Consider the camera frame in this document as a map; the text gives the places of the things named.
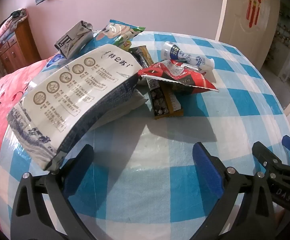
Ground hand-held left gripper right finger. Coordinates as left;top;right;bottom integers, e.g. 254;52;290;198
192;142;276;240

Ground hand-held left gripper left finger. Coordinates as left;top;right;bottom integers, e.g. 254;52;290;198
10;144;95;240

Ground white printed packaging bag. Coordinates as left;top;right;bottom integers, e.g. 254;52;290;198
7;44;142;172

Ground black and gold snack wrapper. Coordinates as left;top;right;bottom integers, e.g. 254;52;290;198
129;45;184;120

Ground red snack packet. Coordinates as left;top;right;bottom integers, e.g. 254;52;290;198
137;60;220;94

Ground blue tissue packet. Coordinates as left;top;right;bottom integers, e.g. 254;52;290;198
45;54;69;68

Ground blue checkered tablecloth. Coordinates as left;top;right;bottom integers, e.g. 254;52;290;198
0;31;290;240

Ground pink heart blanket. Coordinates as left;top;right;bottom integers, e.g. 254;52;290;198
0;59;48;140

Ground shelves in next room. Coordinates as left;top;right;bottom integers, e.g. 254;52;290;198
272;12;290;52

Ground white squeeze tube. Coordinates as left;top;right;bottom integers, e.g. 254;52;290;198
160;41;215;72

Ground grey milk carton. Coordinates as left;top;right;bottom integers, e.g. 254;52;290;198
54;21;94;58

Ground wooden cabinet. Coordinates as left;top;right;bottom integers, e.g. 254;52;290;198
0;17;42;74

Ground small yellow packet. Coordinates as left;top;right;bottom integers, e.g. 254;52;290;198
121;40;133;52

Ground cream door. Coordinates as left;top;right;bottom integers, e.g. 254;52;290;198
215;0;282;72

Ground red door decoration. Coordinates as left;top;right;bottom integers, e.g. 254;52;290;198
246;0;269;28

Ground blue cartoon snack bag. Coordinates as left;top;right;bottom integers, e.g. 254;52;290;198
85;19;146;53

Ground pile of folded blankets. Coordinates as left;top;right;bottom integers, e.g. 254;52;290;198
0;8;28;44

